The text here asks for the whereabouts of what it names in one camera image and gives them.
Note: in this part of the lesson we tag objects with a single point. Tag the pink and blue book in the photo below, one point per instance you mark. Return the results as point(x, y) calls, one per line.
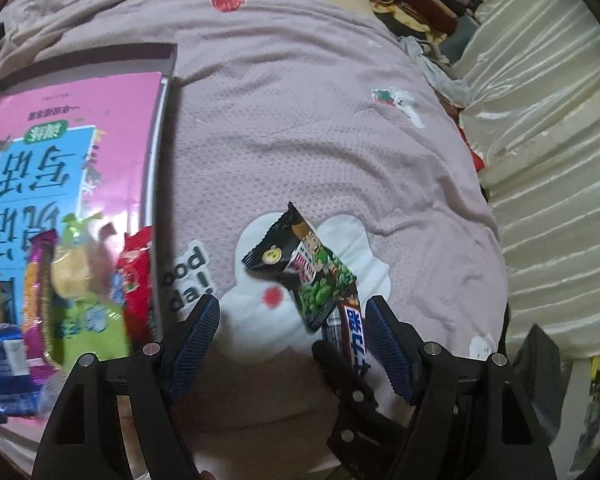
point(105, 135)

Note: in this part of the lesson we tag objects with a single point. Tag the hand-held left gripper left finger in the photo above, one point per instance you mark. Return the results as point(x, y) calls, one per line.
point(192, 350)

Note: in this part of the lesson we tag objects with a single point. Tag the black green pea packet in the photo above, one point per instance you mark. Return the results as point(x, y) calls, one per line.
point(305, 270)

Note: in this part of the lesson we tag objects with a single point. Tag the blue cookie packet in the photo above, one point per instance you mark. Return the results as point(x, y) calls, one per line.
point(7, 370)

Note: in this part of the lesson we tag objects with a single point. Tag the red striped lollipop packet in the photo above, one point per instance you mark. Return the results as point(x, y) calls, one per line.
point(135, 280)

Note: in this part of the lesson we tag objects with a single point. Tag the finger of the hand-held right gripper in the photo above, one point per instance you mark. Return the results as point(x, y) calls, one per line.
point(340, 375)

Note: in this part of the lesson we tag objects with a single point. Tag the dark chocolate bar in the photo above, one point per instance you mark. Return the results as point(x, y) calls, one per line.
point(352, 340)

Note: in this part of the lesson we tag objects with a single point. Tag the purple and gold packet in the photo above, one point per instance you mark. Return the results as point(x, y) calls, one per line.
point(37, 300)

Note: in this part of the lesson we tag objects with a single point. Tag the cream satin curtain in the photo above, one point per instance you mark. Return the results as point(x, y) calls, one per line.
point(550, 135)

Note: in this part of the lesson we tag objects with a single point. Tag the pink book box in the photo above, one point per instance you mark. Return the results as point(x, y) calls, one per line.
point(130, 55)

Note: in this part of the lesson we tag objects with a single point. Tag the mauve printed blanket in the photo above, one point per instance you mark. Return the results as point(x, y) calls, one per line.
point(305, 110)

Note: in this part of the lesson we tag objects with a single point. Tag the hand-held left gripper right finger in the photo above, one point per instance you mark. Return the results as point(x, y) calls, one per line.
point(390, 350)

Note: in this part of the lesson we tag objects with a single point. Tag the green label cake packet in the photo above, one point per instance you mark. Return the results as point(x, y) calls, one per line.
point(80, 300)

